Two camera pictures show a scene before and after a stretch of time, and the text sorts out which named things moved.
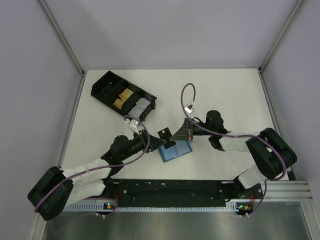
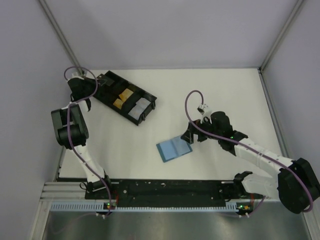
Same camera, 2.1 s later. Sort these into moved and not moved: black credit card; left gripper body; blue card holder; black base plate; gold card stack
Moved: left gripper body; black credit card
Not moved: black base plate; blue card holder; gold card stack
